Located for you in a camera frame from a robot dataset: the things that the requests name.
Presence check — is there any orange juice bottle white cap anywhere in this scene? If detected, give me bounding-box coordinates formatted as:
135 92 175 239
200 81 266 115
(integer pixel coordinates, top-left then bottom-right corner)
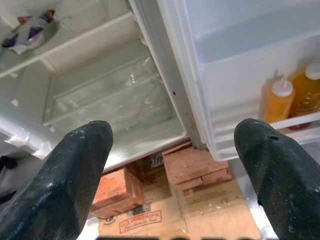
289 63 320 118

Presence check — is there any brown printed carton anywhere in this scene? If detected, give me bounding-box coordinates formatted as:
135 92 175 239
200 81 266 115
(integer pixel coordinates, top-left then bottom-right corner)
129 151 166 186

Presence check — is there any white fridge door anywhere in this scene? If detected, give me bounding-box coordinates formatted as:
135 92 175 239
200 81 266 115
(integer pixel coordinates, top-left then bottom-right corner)
157 0 320 162

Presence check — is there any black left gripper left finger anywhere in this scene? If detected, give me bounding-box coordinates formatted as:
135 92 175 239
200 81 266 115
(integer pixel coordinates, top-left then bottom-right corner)
0 121 114 240

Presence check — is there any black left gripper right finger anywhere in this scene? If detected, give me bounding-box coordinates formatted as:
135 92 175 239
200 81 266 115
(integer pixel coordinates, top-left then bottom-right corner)
234 119 320 240

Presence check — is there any narrow red brick stack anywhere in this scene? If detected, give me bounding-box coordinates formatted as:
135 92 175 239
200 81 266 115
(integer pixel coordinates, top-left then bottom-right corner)
89 167 146 219

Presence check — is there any wide red brick stack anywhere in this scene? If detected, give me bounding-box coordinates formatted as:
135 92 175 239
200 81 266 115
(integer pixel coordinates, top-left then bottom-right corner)
161 146 234 196

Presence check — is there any orange sauce squeeze bottle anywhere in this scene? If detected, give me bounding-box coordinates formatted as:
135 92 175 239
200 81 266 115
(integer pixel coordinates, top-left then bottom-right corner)
261 73 296 123

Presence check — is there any clear crisper drawer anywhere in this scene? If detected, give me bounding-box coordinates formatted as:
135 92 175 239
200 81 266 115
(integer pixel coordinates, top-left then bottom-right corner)
41 43 187 141

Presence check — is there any purple snack wrapper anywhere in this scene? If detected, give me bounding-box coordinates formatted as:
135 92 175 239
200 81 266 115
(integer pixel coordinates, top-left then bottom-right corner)
1 33 20 49
16 8 56 26

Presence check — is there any white fridge cabinet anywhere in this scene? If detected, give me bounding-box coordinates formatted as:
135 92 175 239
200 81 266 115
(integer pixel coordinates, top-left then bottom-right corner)
0 0 208 173

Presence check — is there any steel bowl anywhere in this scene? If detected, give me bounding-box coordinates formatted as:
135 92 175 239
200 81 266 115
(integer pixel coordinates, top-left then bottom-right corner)
1 13 60 55

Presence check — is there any white rimmed fridge shelf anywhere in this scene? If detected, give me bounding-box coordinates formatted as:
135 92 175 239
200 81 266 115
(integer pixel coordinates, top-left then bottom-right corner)
0 11 137 79

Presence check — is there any small red object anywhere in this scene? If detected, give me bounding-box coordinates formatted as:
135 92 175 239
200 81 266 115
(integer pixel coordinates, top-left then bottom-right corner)
287 121 312 131

